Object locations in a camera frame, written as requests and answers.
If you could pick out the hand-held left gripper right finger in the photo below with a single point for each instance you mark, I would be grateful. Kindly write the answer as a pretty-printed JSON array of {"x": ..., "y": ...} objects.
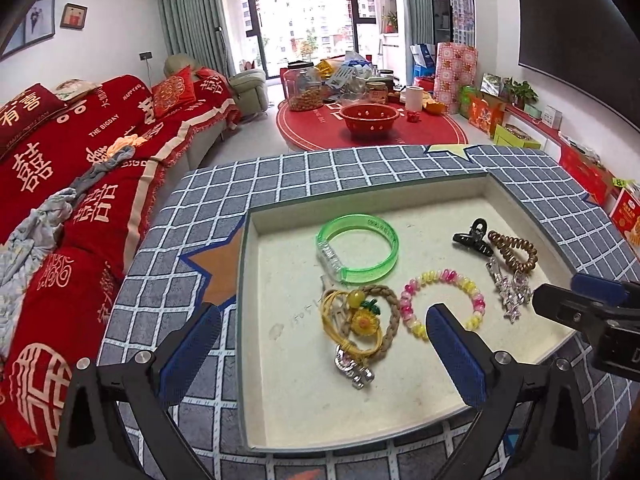
[{"x": 455, "y": 355}]

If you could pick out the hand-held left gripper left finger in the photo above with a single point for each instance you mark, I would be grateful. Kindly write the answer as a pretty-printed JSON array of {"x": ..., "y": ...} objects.
[{"x": 192, "y": 355}]

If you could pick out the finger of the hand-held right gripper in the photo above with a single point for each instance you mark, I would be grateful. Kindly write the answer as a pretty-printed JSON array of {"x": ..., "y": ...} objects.
[
  {"x": 600, "y": 289},
  {"x": 565, "y": 307}
]

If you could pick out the silver rhinestone hair clip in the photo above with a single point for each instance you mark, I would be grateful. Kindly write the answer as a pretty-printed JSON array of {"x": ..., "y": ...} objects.
[{"x": 510, "y": 295}]

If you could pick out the silver charm keyring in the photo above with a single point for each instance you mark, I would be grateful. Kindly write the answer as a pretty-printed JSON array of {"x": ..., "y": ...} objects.
[{"x": 355, "y": 375}]

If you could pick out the grey-green shallow tray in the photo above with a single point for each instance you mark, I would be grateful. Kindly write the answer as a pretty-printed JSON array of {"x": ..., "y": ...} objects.
[{"x": 300, "y": 360}]

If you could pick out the black hair claw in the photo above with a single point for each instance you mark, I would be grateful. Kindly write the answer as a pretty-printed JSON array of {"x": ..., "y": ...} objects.
[{"x": 475, "y": 242}]

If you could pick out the green transparent bangle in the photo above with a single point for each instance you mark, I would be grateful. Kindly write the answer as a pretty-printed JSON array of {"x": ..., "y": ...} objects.
[{"x": 370, "y": 271}]

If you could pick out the orange printed box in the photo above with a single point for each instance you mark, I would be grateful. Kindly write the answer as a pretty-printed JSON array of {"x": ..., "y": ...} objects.
[{"x": 627, "y": 220}]

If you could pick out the red gift box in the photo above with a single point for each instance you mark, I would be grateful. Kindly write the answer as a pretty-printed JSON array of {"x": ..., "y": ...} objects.
[{"x": 585, "y": 175}]

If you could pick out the grey checked tablecloth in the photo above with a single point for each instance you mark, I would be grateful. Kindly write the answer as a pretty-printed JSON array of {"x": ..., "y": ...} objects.
[{"x": 210, "y": 200}]

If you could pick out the yellow green box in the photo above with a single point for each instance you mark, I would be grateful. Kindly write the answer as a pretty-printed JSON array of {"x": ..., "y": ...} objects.
[{"x": 517, "y": 136}]

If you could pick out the light blue blanket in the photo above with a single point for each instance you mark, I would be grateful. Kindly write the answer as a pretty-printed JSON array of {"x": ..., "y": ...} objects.
[{"x": 30, "y": 240}]

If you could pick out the grey twisted cloth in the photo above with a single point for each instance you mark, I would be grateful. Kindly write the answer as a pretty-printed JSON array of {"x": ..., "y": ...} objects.
[{"x": 107, "y": 167}]

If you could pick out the orange snack bags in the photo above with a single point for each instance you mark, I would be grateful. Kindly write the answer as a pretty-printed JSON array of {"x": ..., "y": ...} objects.
[{"x": 485, "y": 115}]

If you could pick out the potted green plant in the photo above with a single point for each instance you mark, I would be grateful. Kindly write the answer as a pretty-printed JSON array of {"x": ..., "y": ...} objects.
[{"x": 522, "y": 91}]

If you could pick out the red covered sofa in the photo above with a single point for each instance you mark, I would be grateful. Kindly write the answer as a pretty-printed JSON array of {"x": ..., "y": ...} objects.
[{"x": 100, "y": 150}]

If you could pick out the red colander basket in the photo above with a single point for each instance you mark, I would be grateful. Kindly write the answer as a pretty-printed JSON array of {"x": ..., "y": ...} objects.
[{"x": 370, "y": 120}]

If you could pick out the red patterned gift bag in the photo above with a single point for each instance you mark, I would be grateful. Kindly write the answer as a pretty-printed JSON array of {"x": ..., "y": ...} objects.
[{"x": 455, "y": 77}]

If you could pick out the white cup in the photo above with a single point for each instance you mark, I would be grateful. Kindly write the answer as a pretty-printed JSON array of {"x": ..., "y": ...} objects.
[{"x": 413, "y": 99}]

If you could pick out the red patterned square cushion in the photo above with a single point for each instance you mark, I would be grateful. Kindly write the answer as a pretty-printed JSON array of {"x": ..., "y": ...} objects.
[{"x": 174, "y": 92}]

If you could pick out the beige armchair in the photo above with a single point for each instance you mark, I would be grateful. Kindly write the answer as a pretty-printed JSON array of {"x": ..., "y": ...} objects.
[{"x": 247, "y": 90}]

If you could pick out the clear plastic snack jar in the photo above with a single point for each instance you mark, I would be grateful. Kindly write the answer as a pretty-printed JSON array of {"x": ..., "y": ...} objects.
[{"x": 301, "y": 87}]

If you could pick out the floral pillow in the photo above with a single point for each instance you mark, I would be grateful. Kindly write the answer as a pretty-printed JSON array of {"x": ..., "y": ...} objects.
[{"x": 72, "y": 90}]

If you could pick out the red lettered pillow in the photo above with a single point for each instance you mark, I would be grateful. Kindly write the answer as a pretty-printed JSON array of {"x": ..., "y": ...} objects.
[{"x": 27, "y": 115}]

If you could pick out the glass display cabinet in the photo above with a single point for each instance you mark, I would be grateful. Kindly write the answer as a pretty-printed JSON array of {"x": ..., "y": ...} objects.
[{"x": 450, "y": 0}]

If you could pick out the green curtain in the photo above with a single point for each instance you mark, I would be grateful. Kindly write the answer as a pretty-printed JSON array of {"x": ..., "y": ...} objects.
[
  {"x": 415, "y": 0},
  {"x": 195, "y": 15}
]

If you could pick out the balcony glass door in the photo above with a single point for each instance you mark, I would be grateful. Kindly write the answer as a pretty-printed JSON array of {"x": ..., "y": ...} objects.
[{"x": 320, "y": 25}]

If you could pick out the small framed red photo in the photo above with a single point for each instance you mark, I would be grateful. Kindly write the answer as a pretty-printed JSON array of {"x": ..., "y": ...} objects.
[{"x": 73, "y": 16}]

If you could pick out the large framed photo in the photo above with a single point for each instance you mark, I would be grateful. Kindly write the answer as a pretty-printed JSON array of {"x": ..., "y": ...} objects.
[{"x": 10, "y": 40}]

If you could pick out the medium framed photo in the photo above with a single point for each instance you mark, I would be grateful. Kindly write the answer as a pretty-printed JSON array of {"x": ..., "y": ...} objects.
[{"x": 40, "y": 17}]

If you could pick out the wall television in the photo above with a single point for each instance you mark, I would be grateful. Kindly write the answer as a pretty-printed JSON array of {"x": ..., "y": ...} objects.
[{"x": 585, "y": 35}]

